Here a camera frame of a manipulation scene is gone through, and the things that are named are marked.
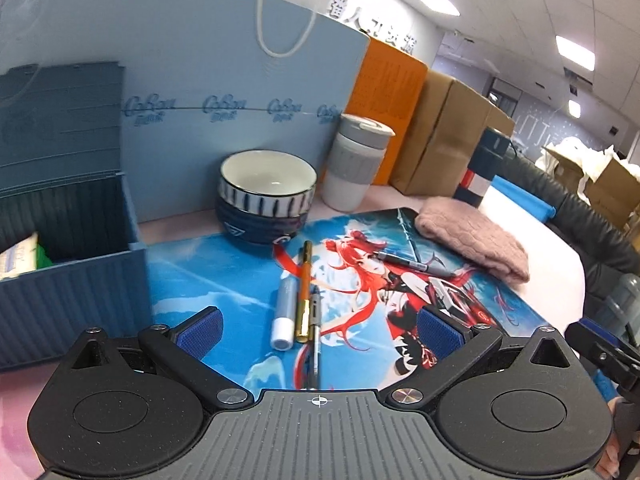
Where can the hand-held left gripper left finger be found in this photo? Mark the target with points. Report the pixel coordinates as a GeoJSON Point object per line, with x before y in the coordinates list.
{"type": "Point", "coordinates": [200, 331]}

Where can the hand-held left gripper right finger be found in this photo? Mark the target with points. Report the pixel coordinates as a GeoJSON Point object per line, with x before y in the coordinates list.
{"type": "Point", "coordinates": [440, 333]}

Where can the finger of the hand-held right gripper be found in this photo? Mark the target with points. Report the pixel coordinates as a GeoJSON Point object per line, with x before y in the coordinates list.
{"type": "Point", "coordinates": [600, 350]}
{"type": "Point", "coordinates": [603, 384]}

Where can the blue ribbed storage box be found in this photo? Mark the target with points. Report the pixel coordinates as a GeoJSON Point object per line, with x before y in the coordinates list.
{"type": "Point", "coordinates": [75, 300]}

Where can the person's right hand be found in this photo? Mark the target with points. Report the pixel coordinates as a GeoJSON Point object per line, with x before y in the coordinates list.
{"type": "Point", "coordinates": [607, 460]}

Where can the printed blue desk mat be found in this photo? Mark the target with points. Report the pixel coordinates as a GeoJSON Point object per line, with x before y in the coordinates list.
{"type": "Point", "coordinates": [225, 280]}

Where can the grey marker pen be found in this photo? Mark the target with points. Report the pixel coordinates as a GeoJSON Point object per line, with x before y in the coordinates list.
{"type": "Point", "coordinates": [415, 263]}

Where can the white grey marker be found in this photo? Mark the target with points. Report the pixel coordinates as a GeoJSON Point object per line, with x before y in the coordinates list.
{"type": "Point", "coordinates": [284, 320]}

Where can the pink knitted cloth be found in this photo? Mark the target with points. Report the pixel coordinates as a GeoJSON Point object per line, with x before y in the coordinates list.
{"type": "Point", "coordinates": [475, 240]}

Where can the orange gold pen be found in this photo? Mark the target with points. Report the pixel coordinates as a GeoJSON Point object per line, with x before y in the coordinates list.
{"type": "Point", "coordinates": [303, 285]}

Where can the blue white ceramic bowl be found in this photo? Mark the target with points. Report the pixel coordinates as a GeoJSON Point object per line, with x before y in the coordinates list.
{"type": "Point", "coordinates": [265, 220]}

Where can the blue file folder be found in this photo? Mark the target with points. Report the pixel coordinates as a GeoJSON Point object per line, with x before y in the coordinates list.
{"type": "Point", "coordinates": [520, 195]}

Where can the open cardboard box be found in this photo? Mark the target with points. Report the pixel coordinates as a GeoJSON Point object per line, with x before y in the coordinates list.
{"type": "Point", "coordinates": [615, 185]}
{"type": "Point", "coordinates": [567, 170]}

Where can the green item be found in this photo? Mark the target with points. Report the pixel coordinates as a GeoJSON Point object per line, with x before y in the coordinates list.
{"type": "Point", "coordinates": [44, 256]}

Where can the dark blue thermos bottle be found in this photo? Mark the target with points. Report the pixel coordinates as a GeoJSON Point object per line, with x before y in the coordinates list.
{"type": "Point", "coordinates": [480, 160]}

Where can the white tumbler grey sleeve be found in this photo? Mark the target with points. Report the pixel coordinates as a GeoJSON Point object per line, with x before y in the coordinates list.
{"type": "Point", "coordinates": [350, 160]}

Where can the white packet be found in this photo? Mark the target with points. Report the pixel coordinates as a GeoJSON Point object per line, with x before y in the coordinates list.
{"type": "Point", "coordinates": [17, 257]}

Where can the brown cardboard box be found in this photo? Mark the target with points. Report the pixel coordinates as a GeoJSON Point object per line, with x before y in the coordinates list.
{"type": "Point", "coordinates": [450, 135]}

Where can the ceiling light panel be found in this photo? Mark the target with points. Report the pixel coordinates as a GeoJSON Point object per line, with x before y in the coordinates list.
{"type": "Point", "coordinates": [575, 52]}
{"type": "Point", "coordinates": [574, 108]}
{"type": "Point", "coordinates": [437, 4]}

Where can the orange box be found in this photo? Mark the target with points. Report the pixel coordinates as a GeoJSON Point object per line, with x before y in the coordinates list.
{"type": "Point", "coordinates": [385, 90]}

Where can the blue foam board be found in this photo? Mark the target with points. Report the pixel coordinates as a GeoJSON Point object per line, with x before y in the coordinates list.
{"type": "Point", "coordinates": [200, 60]}

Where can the wall lettering sign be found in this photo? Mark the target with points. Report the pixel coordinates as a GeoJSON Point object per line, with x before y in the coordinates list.
{"type": "Point", "coordinates": [370, 25]}

